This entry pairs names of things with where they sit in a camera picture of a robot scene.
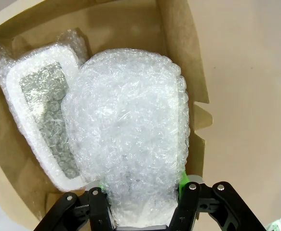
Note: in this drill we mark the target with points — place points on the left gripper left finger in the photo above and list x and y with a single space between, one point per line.
82 214

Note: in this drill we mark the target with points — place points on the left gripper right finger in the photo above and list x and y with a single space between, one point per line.
210 211

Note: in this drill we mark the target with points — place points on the thickly bubble-wrapped clock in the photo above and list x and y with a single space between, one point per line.
130 120

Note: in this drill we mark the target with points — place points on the bubble-wrapped clock with visible screen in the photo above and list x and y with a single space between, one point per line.
41 96

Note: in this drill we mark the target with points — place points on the brown cardboard box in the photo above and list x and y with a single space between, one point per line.
130 24

